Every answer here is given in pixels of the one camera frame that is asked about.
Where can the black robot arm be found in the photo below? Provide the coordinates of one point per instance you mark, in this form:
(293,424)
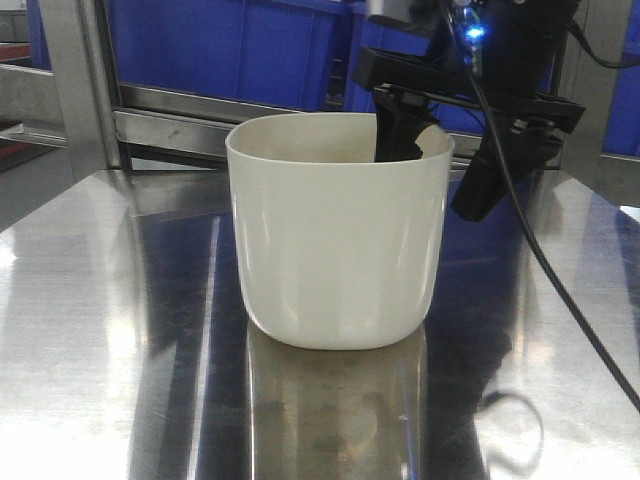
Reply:
(488,56)

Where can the white plastic bin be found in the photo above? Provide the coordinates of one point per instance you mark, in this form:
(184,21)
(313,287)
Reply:
(335,250)

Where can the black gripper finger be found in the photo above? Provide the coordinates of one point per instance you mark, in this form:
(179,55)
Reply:
(401,117)
(526,145)

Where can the stainless steel shelf frame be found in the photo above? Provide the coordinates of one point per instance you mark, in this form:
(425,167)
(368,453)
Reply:
(81,105)

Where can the large blue bin on shelf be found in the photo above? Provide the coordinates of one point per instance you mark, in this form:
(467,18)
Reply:
(277,53)

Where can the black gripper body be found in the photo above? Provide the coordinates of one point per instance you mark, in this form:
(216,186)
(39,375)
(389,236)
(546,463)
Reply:
(375,67)

